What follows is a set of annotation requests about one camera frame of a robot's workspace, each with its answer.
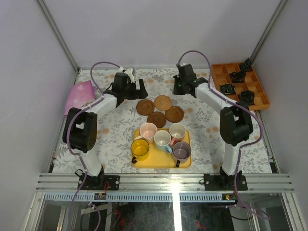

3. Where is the dark wooden coaster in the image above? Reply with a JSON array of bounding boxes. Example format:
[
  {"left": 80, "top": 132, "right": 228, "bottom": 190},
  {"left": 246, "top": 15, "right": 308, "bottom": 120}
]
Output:
[{"left": 136, "top": 99, "right": 155, "bottom": 116}]

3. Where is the yellow mug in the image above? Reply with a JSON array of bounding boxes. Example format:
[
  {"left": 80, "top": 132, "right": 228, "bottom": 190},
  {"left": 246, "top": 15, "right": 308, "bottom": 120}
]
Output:
[{"left": 131, "top": 139, "right": 150, "bottom": 164}]

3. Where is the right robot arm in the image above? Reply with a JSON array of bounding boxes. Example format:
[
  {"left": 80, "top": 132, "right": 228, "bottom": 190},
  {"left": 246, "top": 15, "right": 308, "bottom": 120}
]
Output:
[{"left": 173, "top": 64, "right": 253, "bottom": 190}]

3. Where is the black item in box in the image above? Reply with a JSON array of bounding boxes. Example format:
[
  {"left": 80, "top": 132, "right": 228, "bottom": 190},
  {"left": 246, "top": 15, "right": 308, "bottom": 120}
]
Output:
[
  {"left": 219, "top": 83, "right": 236, "bottom": 95},
  {"left": 238, "top": 90, "right": 255, "bottom": 105},
  {"left": 229, "top": 71, "right": 246, "bottom": 83}
]

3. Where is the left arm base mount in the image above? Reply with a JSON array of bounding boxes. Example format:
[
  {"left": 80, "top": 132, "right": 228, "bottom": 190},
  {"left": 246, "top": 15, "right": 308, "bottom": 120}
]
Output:
[{"left": 75, "top": 169, "right": 120, "bottom": 191}]

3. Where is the woven rattan coaster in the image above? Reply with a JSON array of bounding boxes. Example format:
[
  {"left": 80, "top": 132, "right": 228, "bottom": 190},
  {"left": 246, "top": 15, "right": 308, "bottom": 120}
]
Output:
[{"left": 154, "top": 95, "right": 172, "bottom": 111}]

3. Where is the aluminium frame rail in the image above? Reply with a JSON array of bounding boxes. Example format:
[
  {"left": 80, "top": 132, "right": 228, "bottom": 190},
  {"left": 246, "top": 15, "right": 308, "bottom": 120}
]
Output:
[{"left": 36, "top": 173, "right": 294, "bottom": 193}]

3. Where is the light blue mug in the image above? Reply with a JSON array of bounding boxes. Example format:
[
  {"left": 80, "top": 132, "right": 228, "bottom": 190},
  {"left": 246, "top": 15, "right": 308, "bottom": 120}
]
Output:
[{"left": 154, "top": 130, "right": 172, "bottom": 154}]

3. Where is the pink snowflake cloth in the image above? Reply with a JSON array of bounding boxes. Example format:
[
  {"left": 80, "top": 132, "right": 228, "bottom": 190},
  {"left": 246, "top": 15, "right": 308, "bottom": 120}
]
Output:
[{"left": 64, "top": 80, "right": 96, "bottom": 117}]

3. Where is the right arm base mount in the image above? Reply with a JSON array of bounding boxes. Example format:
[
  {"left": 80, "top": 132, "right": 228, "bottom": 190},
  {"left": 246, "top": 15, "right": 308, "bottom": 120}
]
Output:
[{"left": 199, "top": 171, "right": 248, "bottom": 191}]

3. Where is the purple mug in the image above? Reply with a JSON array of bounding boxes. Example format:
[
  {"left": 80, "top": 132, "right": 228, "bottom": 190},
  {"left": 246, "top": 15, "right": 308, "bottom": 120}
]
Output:
[{"left": 172, "top": 141, "right": 191, "bottom": 168}]

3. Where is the orange compartment box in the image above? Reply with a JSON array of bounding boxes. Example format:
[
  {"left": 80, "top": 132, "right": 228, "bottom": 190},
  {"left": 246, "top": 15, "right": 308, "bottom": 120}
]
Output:
[{"left": 211, "top": 63, "right": 270, "bottom": 111}]

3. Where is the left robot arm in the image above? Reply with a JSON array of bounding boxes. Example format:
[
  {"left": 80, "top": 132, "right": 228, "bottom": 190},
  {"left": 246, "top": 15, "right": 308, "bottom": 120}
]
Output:
[{"left": 63, "top": 68, "right": 148, "bottom": 190}]

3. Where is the light pink mug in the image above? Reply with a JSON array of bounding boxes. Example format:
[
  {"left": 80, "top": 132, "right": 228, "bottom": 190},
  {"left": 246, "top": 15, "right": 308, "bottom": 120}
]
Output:
[{"left": 134, "top": 123, "right": 158, "bottom": 144}]

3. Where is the black item on box corner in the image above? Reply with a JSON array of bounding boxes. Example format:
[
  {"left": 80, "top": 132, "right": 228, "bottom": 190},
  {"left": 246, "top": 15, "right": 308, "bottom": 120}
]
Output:
[{"left": 239, "top": 58, "right": 252, "bottom": 72}]

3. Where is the floral tablecloth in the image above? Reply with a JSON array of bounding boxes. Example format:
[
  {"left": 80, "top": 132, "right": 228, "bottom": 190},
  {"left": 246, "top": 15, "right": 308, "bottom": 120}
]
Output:
[{"left": 51, "top": 68, "right": 274, "bottom": 174}]

